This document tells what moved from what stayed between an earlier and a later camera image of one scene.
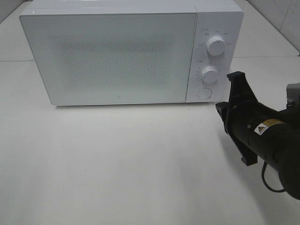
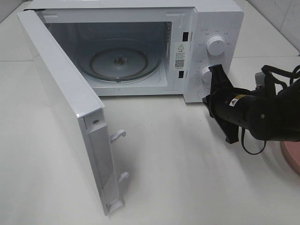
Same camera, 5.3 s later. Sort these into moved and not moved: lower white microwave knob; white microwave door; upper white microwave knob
Moved: white microwave door
Not moved: upper white microwave knob; lower white microwave knob
